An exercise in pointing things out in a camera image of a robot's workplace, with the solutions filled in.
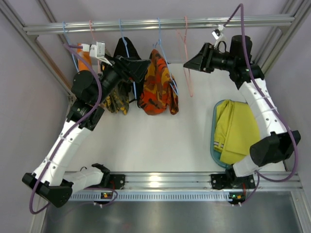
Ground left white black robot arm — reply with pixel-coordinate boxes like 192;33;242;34
22;55;151;208

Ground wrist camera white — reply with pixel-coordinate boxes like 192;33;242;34
212;24;226;48
81;41;113;66

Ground aluminium hanging rail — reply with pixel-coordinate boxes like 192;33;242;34
22;14;295;36

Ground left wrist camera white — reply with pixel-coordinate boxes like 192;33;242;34
81;41;113;66

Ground orange white trousers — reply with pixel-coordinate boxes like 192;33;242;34
76;42;93;72

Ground green yellow camouflage trousers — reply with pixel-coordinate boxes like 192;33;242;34
101;82;131;115

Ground blue hanger with black trousers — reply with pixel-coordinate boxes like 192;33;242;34
118;18;137;100

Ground aluminium frame left post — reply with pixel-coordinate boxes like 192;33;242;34
0;0;75;113

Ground black trousers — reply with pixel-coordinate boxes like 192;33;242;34
113;37;144;100

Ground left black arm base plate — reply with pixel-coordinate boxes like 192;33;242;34
97;174;126;190

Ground pink wire hanger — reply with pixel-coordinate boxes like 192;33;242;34
176;16;193;98
88;19;103;73

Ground blue wire hanger leftmost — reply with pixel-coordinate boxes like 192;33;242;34
62;21;79;72

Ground teal transparent plastic bin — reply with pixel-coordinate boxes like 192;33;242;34
209;99;265;170

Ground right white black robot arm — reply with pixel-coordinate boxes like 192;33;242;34
183;35;301;187

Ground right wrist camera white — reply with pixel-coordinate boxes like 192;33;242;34
212;24;226;48

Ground blue hanger with camouflage trousers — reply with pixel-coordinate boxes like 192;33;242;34
153;18;179;96

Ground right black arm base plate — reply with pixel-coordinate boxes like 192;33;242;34
211;173;256;190

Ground orange red camouflage trousers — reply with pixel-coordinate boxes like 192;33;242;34
137;49;179;116

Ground aluminium frame post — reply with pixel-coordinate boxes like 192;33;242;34
0;0;75;113
255;0;311;75

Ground grey slotted cable duct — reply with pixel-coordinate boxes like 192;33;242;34
69;191;243;201

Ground aluminium frame right post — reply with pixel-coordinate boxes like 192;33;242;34
255;0;311;75

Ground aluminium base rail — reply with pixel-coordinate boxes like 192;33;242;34
60;170;303;192

